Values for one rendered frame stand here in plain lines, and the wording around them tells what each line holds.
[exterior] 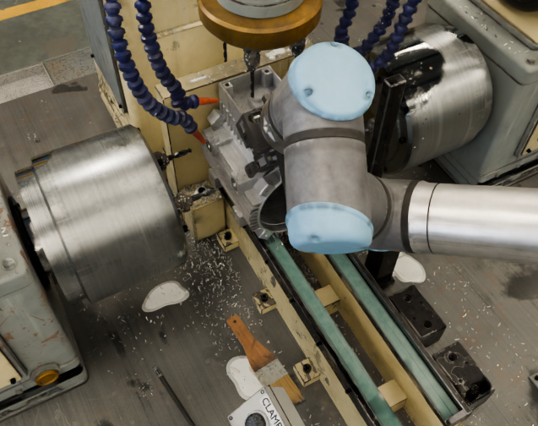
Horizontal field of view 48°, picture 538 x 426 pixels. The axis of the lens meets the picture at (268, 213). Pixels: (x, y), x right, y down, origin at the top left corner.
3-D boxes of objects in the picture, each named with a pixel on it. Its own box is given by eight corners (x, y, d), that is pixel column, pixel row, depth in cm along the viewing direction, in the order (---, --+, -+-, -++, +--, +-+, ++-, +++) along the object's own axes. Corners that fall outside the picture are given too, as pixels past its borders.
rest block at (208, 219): (184, 221, 128) (178, 185, 118) (214, 210, 130) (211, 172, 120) (196, 243, 124) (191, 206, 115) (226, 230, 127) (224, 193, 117)
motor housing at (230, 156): (203, 177, 119) (195, 106, 104) (286, 145, 125) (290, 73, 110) (250, 253, 109) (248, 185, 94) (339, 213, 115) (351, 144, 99)
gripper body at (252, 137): (278, 111, 92) (301, 80, 80) (300, 162, 91) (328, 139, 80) (232, 127, 89) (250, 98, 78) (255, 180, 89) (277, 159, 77)
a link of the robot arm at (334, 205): (393, 251, 68) (384, 145, 70) (355, 243, 59) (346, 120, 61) (317, 258, 73) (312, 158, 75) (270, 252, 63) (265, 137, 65)
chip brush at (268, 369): (220, 324, 113) (220, 323, 113) (242, 312, 115) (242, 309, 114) (282, 416, 103) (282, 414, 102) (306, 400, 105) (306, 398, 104)
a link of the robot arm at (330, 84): (298, 122, 60) (293, 28, 62) (267, 154, 72) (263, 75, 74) (385, 125, 63) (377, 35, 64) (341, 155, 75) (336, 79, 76)
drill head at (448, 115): (293, 133, 128) (300, 34, 108) (447, 75, 140) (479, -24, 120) (358, 217, 115) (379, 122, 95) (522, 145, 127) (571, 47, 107)
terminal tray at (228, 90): (218, 114, 108) (216, 83, 103) (270, 95, 112) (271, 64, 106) (249, 158, 102) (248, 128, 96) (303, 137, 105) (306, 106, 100)
